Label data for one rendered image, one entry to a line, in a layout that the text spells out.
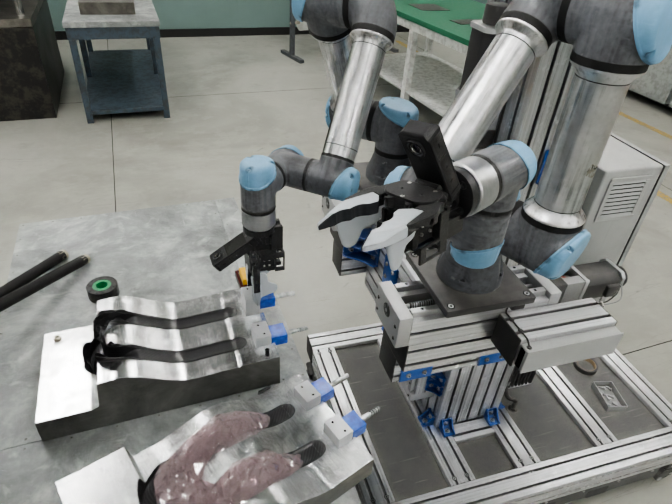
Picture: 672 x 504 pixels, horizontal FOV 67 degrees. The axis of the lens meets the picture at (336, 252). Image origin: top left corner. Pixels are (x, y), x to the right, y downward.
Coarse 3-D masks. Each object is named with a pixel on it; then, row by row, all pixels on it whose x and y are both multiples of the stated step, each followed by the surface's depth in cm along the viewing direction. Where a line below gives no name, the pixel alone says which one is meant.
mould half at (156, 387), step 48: (240, 288) 133; (48, 336) 119; (144, 336) 114; (192, 336) 119; (240, 336) 119; (48, 384) 108; (96, 384) 109; (144, 384) 105; (192, 384) 110; (240, 384) 115; (48, 432) 103
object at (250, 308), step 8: (248, 288) 126; (248, 296) 123; (264, 296) 126; (272, 296) 126; (280, 296) 128; (248, 304) 123; (264, 304) 125; (272, 304) 126; (248, 312) 125; (256, 312) 125
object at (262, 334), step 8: (256, 328) 118; (264, 328) 118; (272, 328) 120; (280, 328) 120; (304, 328) 122; (256, 336) 116; (264, 336) 116; (272, 336) 118; (280, 336) 118; (256, 344) 116; (264, 344) 117
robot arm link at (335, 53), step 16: (304, 0) 110; (320, 0) 109; (336, 0) 108; (304, 16) 114; (320, 16) 112; (336, 16) 110; (320, 32) 116; (336, 32) 116; (320, 48) 126; (336, 48) 122; (336, 64) 127; (336, 80) 132; (336, 96) 139
